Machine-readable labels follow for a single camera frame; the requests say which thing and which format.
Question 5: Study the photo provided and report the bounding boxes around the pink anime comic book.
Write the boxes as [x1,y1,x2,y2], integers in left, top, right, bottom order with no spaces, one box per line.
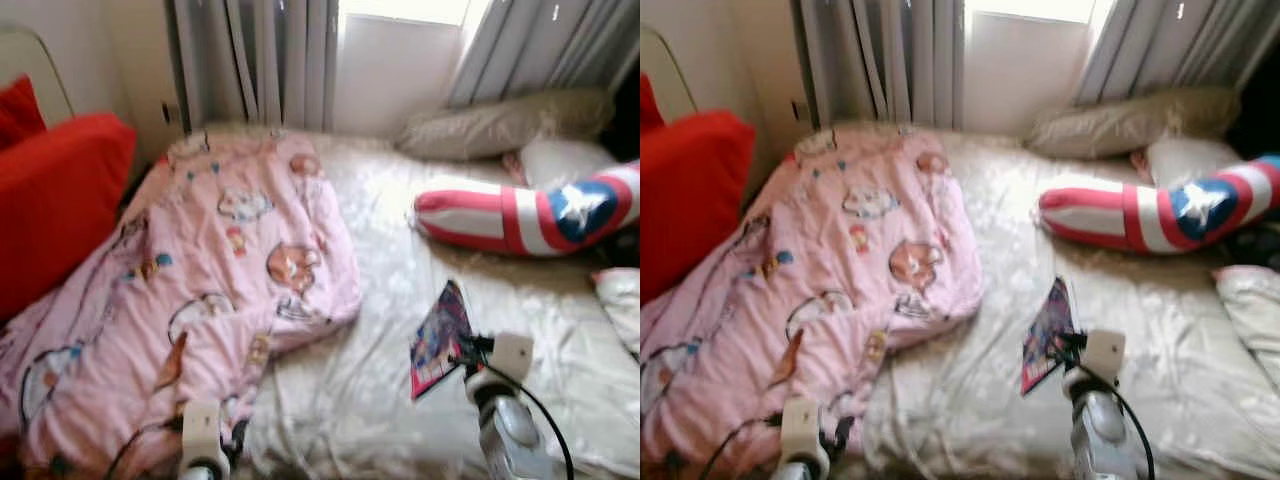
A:
[408,280,476,401]
[1020,277,1079,396]

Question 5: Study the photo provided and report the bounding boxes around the pink cartoon print quilt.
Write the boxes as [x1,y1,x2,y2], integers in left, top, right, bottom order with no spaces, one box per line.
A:
[0,130,363,476]
[640,125,986,476]

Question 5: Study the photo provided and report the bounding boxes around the beige floral bed sheet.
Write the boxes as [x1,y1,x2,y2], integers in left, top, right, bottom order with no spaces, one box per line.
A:
[150,125,640,480]
[790,122,1280,480]

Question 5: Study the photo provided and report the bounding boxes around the red white striped star pillow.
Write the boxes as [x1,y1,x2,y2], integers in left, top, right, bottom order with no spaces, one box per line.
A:
[412,160,640,258]
[1038,153,1280,254]

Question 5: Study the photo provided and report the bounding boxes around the pale crumpled cloth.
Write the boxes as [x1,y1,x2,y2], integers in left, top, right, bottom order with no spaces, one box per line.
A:
[592,267,640,356]
[1212,265,1280,391]

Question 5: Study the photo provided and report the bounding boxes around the beige pillow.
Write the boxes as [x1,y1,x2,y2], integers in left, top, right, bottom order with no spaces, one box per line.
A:
[395,88,616,163]
[1025,85,1241,161]

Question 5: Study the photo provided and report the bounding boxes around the large red cushion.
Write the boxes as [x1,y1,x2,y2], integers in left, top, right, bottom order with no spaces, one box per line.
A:
[640,108,757,306]
[0,112,138,321]

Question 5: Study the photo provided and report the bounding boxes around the black bedside furniture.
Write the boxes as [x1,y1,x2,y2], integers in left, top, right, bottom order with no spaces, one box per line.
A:
[1225,60,1280,161]
[610,60,640,161]

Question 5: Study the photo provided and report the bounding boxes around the small red cushion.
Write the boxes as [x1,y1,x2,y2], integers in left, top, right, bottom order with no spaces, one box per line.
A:
[0,75,48,151]
[640,72,666,136]

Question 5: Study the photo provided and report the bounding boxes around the grey curtain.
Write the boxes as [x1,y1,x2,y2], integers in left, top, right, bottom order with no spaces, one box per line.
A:
[165,0,341,136]
[1072,0,1280,106]
[790,0,966,131]
[445,0,640,109]

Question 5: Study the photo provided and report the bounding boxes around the white rounded chair back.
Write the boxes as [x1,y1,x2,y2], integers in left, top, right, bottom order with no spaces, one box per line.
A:
[0,25,76,126]
[640,25,698,126]

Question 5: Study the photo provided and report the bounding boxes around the bright window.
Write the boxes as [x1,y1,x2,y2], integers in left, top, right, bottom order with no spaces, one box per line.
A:
[965,0,1116,26]
[338,0,493,29]

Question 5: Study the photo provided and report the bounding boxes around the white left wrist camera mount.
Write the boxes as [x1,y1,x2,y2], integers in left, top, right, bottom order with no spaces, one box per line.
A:
[180,400,223,471]
[780,398,823,469]

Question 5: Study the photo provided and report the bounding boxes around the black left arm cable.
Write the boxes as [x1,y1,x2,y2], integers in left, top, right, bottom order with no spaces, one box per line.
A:
[105,420,186,480]
[698,412,786,480]

